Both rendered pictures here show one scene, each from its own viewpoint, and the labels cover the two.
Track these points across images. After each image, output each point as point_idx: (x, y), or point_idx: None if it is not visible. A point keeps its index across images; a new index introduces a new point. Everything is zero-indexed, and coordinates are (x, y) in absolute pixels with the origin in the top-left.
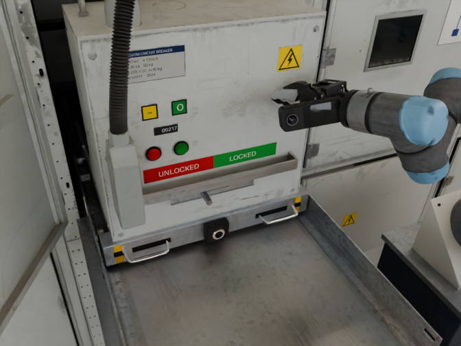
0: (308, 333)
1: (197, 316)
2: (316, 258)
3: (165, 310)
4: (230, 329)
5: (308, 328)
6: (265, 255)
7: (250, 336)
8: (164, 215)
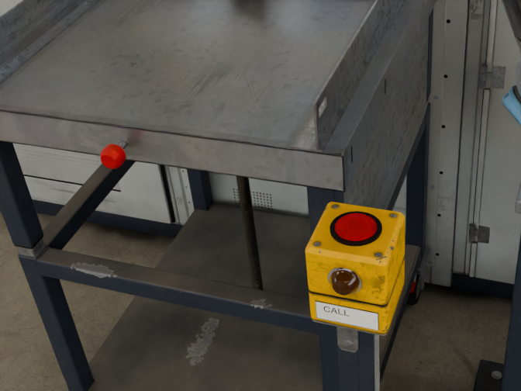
0: (217, 79)
1: (137, 29)
2: (340, 32)
3: (119, 16)
4: (151, 47)
5: (225, 75)
6: (283, 11)
7: (159, 58)
8: None
